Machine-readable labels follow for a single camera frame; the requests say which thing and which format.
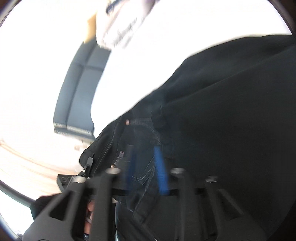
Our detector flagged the black denim pants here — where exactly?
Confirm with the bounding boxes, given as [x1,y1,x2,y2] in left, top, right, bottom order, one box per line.
[30,34,296,241]

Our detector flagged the person's left hand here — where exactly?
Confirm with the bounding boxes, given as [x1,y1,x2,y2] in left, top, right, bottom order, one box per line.
[84,200,95,235]

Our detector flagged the dark grey padded headboard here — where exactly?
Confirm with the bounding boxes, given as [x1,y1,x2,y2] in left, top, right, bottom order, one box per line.
[53,38,110,142]

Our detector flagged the mustard yellow cushion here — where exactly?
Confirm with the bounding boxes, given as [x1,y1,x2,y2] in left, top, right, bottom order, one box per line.
[83,14,96,44]

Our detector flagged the folded beige grey duvet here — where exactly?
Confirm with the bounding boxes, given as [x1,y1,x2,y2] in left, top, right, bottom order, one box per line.
[95,0,157,50]

